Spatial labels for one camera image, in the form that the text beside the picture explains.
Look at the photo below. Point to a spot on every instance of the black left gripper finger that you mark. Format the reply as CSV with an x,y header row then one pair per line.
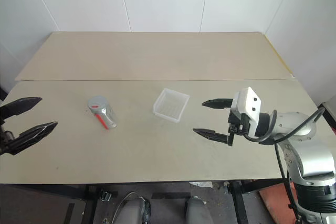
x,y
34,132
23,104

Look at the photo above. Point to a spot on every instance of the clear plastic tray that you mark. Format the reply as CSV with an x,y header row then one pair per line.
x,y
170,106

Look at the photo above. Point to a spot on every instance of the small metal bracket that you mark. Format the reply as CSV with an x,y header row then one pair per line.
x,y
106,197

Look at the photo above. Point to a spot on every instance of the grey rounded shape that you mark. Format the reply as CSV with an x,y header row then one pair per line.
x,y
135,211
198,211

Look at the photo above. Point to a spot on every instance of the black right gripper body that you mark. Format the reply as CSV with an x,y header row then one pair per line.
x,y
240,123

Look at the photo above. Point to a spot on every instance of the black metal table frame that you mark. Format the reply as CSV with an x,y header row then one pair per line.
x,y
239,203

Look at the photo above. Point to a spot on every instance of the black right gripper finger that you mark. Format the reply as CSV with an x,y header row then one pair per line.
x,y
218,103
215,136

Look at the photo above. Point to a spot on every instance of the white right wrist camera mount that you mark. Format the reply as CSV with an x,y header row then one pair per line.
x,y
248,100

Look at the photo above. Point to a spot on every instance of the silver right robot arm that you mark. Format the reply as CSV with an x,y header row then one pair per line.
x,y
315,155

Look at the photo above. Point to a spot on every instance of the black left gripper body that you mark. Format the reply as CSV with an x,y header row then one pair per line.
x,y
4,134

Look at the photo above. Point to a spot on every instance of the orange red floor mat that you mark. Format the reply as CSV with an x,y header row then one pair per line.
x,y
275,205

